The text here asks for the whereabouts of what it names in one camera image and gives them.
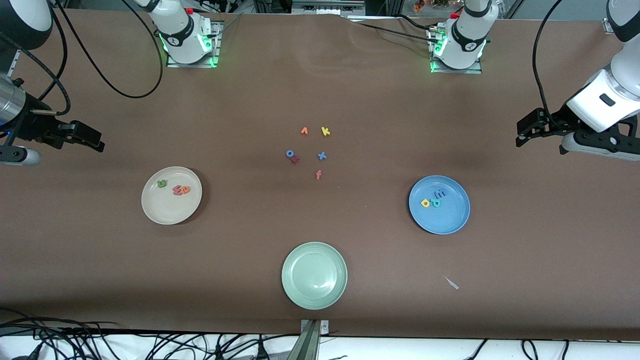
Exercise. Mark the blue plate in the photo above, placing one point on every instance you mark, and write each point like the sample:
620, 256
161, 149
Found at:
440, 220

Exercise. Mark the brown table cover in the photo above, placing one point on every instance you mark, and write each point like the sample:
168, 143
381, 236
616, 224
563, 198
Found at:
100, 275

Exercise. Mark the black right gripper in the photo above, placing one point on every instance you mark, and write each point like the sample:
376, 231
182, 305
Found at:
35, 123

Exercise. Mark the green plate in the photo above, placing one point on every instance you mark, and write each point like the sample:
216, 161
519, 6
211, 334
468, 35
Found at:
314, 275

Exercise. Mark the aluminium frame corner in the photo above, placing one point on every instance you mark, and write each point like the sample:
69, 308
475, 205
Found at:
611, 25

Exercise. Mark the dark background equipment rack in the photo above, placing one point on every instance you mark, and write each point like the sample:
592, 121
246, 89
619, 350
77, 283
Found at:
327, 7

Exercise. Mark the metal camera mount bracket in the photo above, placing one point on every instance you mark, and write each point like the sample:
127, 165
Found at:
311, 345

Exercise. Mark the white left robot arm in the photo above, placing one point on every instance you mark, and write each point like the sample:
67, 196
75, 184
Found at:
465, 40

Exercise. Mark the beige plate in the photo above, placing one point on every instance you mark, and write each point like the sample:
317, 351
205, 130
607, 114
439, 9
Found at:
170, 207

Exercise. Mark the small grey tape scrap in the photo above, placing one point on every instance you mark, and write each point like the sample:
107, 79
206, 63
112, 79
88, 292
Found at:
452, 284

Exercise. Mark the small orange background object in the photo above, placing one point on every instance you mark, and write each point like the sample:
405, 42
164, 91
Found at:
419, 5

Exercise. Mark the aluminium frame rail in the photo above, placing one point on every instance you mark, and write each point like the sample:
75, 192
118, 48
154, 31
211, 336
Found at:
15, 57

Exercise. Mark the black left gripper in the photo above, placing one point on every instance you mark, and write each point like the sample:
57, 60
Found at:
554, 123

